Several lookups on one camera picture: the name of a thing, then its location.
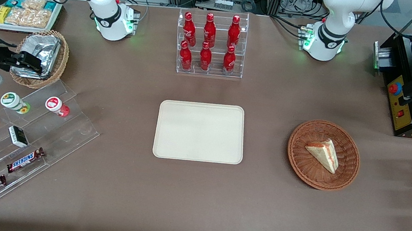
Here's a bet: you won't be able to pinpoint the light wicker basket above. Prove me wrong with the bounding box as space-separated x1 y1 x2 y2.
8 26 72 93

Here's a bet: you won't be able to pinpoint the green gum bottle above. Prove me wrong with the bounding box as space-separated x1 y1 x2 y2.
0 91 32 115

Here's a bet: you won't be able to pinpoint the white snack tray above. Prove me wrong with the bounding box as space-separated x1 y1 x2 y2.
0 0 64 37

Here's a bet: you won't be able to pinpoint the red gum bottle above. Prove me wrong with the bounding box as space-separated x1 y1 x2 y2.
44 95 72 119

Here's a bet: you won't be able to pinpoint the wrapped triangle sandwich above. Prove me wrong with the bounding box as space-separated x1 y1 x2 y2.
302 135 343 175

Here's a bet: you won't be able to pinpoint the small black box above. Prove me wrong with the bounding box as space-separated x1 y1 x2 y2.
6 125 31 149

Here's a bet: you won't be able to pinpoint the brown round wicker basket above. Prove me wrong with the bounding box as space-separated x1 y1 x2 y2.
283 116 365 195

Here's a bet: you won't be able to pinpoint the cream plastic tray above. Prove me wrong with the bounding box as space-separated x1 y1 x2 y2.
151 96 250 169

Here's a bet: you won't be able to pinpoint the clear acrylic stepped stand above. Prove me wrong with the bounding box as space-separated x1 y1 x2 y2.
0 72 107 224

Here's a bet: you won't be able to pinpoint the red cola bottle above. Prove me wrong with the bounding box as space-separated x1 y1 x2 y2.
198 41 214 72
201 12 219 48
221 45 238 76
180 11 200 47
226 14 243 49
178 40 195 72

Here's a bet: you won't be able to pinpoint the clear acrylic bottle rack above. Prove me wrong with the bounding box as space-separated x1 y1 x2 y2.
171 4 251 82

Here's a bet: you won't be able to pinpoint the white power strip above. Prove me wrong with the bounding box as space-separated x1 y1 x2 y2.
213 0 234 10

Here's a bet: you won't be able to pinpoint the silver foil bag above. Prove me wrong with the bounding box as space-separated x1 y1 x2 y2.
12 31 62 81

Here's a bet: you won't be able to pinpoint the clear cracker bag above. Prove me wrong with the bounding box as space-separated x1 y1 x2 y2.
21 0 46 12
4 5 54 30

